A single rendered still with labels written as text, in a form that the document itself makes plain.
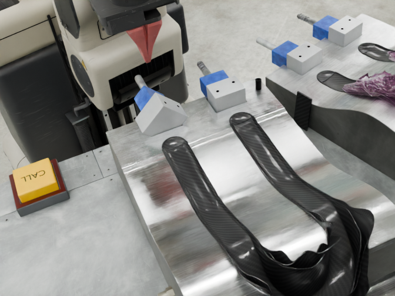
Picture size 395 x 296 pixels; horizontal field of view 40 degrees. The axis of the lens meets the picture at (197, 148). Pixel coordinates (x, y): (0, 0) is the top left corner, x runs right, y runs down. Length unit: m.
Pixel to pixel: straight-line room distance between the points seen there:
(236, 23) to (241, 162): 1.94
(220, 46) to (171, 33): 1.33
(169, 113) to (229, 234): 0.23
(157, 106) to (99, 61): 0.38
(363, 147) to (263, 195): 0.22
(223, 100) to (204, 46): 1.72
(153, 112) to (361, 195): 0.32
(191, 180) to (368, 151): 0.28
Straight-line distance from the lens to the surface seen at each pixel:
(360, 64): 0.98
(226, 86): 0.84
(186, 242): 0.66
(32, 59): 1.44
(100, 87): 1.18
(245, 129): 0.81
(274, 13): 2.73
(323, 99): 0.90
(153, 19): 0.70
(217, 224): 0.69
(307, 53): 0.95
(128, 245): 0.80
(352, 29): 1.02
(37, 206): 0.88
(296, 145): 0.78
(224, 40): 2.56
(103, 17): 0.68
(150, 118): 0.80
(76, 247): 0.82
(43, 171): 0.89
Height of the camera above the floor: 1.44
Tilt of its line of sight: 45 degrees down
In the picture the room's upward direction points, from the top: 9 degrees counter-clockwise
